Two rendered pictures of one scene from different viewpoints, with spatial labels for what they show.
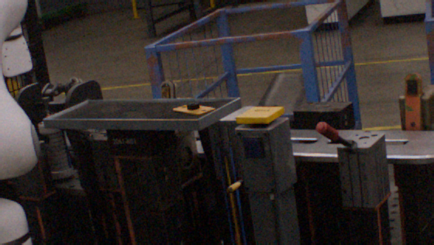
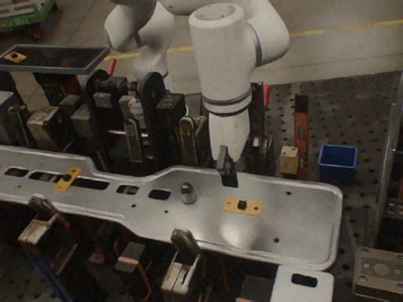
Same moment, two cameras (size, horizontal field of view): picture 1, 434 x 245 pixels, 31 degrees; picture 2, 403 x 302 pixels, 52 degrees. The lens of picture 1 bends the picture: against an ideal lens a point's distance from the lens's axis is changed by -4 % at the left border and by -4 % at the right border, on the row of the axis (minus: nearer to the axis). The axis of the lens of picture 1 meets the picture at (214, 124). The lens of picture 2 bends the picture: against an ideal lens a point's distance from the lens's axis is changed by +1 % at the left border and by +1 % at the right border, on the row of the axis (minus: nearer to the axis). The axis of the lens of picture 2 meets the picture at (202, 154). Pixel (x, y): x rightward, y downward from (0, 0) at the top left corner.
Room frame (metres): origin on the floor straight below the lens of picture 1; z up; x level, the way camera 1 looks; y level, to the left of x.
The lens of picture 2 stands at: (2.70, 0.37, 1.67)
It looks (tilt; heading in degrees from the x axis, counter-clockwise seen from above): 40 degrees down; 172
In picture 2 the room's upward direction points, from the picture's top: 12 degrees counter-clockwise
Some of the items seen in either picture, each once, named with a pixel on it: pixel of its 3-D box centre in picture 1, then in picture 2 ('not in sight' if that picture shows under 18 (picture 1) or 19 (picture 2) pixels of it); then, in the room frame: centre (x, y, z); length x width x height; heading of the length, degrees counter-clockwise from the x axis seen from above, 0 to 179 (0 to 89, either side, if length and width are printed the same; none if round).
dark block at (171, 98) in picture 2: not in sight; (184, 160); (1.80, 0.44, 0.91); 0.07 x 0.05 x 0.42; 145
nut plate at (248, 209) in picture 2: not in sight; (242, 204); (2.12, 0.51, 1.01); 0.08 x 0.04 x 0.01; 55
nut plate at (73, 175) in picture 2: not in sight; (67, 178); (1.85, 0.13, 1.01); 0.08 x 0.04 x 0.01; 145
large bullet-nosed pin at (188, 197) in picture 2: not in sight; (188, 193); (2.05, 0.41, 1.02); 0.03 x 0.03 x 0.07
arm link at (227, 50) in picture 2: not in sight; (223, 50); (2.12, 0.52, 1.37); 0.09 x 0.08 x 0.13; 98
